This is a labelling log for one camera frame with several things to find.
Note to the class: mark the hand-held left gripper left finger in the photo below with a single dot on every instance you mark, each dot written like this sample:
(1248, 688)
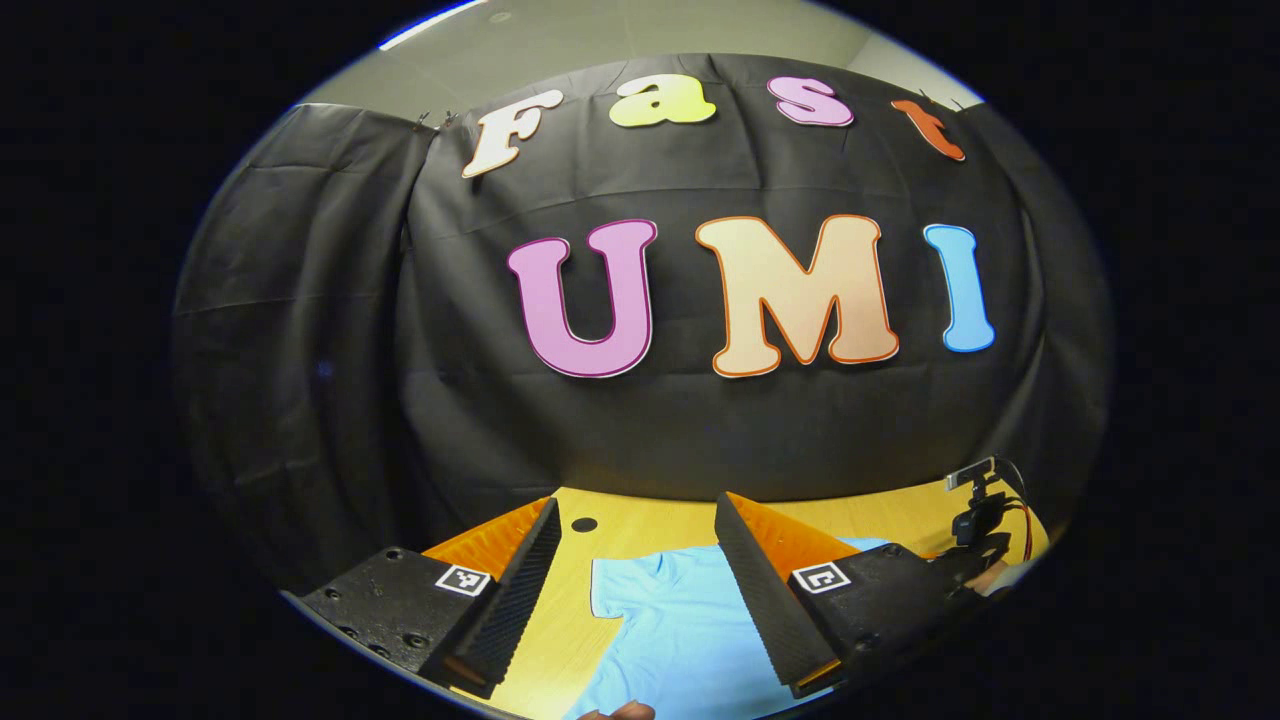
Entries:
(510, 610)

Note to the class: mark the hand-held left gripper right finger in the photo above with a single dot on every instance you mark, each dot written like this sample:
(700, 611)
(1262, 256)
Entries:
(765, 610)

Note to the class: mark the light blue T-shirt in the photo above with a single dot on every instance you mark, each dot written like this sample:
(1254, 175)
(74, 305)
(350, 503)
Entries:
(680, 640)

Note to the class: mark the black backdrop cloth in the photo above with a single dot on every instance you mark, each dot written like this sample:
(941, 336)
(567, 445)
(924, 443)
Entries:
(700, 430)

